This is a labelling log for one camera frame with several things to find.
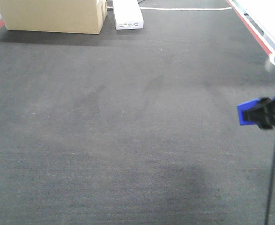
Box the white conveyor side rail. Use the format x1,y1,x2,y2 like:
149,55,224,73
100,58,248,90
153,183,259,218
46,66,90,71
227,0,275,55

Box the long white carton box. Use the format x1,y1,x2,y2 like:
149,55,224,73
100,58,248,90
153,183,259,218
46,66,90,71
112,0,144,30

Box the black hanging cable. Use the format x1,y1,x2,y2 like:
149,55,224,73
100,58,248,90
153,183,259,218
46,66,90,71
264,127,275,225

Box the large cardboard box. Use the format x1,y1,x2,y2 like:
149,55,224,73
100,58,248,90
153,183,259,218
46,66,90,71
0,0,107,34

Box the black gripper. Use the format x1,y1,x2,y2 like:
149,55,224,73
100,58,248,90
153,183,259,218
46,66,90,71
256,97,275,129

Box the blue block part with knob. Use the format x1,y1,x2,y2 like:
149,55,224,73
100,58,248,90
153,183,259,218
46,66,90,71
237,98,260,126

